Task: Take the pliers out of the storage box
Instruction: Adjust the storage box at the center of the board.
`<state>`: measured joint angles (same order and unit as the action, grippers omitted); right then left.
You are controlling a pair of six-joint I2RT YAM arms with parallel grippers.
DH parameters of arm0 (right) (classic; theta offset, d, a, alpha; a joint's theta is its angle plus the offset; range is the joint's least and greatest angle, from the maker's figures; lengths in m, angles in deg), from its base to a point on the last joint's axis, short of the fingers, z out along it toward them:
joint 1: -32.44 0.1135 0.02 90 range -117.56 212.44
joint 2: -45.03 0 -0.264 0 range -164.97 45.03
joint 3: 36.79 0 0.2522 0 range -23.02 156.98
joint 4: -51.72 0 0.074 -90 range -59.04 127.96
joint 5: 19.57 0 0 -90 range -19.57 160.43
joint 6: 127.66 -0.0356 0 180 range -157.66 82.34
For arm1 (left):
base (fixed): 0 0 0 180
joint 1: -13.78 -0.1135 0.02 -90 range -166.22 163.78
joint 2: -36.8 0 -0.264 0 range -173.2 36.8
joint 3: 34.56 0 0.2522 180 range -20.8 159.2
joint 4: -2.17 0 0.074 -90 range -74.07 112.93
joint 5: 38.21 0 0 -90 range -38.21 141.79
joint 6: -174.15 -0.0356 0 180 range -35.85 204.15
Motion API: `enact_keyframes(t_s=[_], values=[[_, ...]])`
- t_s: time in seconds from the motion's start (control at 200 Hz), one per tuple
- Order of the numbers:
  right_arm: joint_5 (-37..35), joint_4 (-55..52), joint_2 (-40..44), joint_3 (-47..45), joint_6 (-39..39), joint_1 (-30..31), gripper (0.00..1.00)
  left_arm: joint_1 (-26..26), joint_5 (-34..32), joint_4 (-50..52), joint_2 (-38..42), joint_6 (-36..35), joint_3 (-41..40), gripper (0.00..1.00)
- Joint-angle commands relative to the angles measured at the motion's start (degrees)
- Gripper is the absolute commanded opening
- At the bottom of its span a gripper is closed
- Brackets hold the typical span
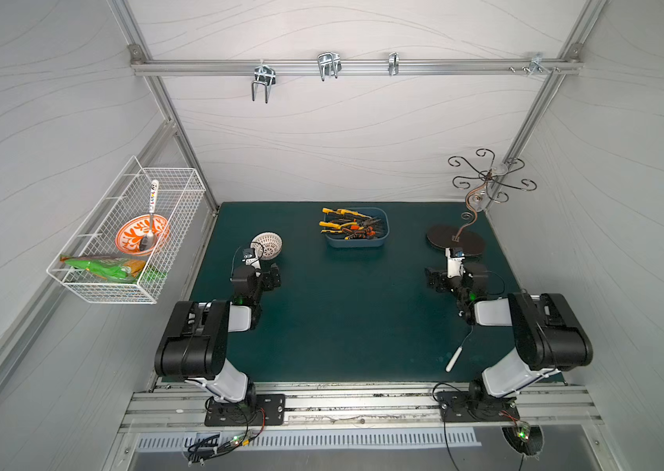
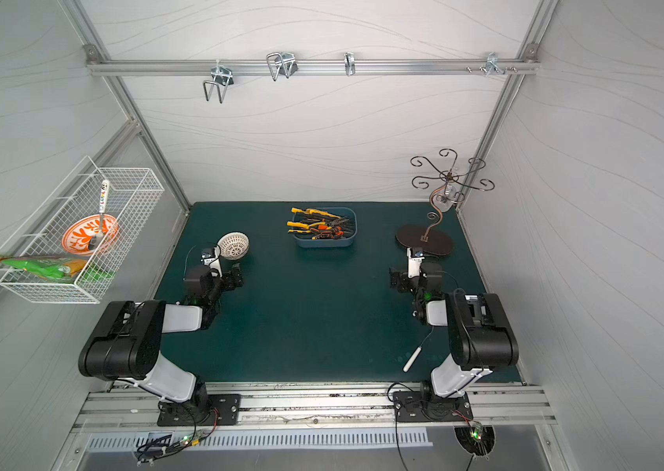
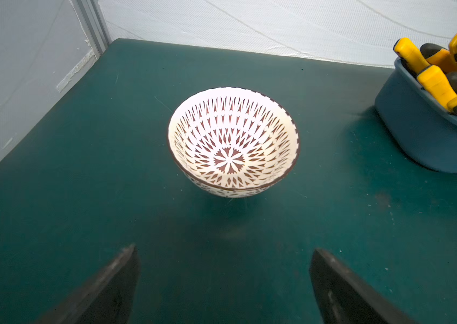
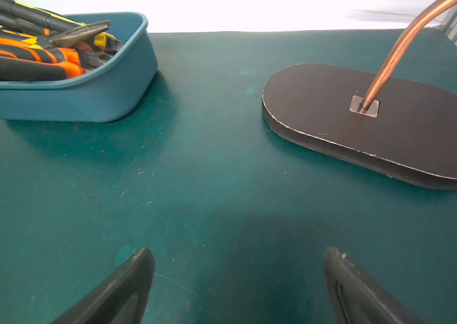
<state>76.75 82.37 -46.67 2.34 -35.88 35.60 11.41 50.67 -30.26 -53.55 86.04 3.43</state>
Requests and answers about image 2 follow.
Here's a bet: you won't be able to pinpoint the loop metal hook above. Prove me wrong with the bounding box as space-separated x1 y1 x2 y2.
266 52 298 82

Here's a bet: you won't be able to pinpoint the white vented cable duct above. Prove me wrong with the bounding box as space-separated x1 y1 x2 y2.
86 427 433 453

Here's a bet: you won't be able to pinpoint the orange black pliers in box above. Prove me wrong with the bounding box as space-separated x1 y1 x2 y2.
311 221 351 239

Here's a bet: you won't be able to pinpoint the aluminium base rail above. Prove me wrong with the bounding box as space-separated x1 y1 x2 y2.
72 382 557 433

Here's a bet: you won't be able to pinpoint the double prong metal hook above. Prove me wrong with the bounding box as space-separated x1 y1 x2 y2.
202 66 235 104

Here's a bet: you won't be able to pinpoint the aluminium cross rail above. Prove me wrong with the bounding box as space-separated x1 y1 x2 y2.
86 56 541 78

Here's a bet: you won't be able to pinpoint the small metal hook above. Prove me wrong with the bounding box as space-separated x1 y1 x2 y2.
344 52 355 77

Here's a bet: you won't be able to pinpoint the brown metal jewelry stand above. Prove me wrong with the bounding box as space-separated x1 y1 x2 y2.
395 148 496 257

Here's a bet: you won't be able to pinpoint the right metal bracket hook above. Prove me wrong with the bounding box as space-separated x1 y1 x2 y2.
465 53 518 76

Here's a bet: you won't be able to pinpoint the white round strainer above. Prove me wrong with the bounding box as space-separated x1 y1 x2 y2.
217 232 249 261

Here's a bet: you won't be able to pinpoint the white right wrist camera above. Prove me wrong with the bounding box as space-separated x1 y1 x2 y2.
406 247 425 279

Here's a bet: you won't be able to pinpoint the green snack packet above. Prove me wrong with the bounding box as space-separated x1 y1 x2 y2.
0 254 115 283

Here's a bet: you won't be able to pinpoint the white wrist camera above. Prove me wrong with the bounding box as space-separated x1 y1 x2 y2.
200 245 222 278
406 247 425 279

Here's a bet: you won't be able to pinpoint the yellow black pliers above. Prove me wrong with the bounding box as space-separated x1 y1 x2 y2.
291 207 340 219
286 222 327 234

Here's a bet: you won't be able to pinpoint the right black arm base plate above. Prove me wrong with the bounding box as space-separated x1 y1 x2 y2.
391 391 473 423

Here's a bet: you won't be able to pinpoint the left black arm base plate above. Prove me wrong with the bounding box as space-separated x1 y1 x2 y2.
156 394 243 427

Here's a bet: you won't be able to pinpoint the white handled small tool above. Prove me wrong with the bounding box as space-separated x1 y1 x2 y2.
402 327 434 373

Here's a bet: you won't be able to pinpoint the orange white patterned bowl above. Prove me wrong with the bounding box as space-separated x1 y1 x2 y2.
61 215 120 256

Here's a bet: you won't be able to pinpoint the white wire wall basket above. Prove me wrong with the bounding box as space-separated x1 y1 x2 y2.
0 156 164 304

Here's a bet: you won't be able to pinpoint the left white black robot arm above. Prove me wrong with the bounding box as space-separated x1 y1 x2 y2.
79 263 243 427

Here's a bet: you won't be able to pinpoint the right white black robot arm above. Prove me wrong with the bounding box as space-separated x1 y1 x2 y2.
389 263 519 421

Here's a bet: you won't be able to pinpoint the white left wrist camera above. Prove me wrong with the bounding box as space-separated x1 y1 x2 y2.
200 245 222 278

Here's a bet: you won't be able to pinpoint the blue plastic storage box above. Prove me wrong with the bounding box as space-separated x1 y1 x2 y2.
288 207 359 249

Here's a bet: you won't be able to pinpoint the white handled spoon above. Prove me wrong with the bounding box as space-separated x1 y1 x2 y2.
88 180 111 251

